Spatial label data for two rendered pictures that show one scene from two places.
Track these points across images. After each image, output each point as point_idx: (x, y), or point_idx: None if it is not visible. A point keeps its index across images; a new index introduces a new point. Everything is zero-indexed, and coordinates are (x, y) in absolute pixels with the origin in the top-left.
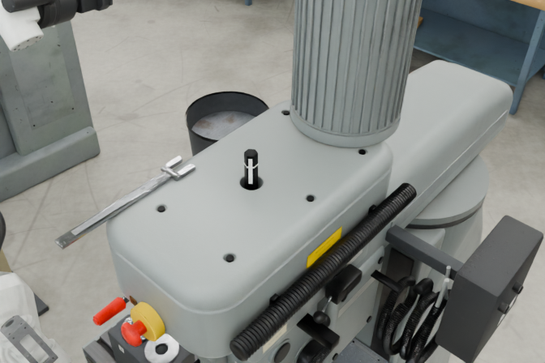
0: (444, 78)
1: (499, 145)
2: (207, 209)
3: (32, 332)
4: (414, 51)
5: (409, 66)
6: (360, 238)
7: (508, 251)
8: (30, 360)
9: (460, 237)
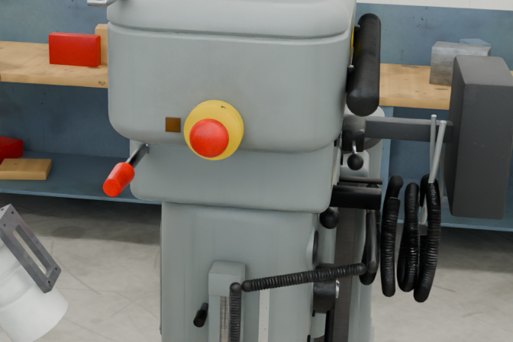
0: None
1: None
2: None
3: (22, 222)
4: (52, 210)
5: (55, 229)
6: (375, 37)
7: (489, 67)
8: (33, 265)
9: (378, 168)
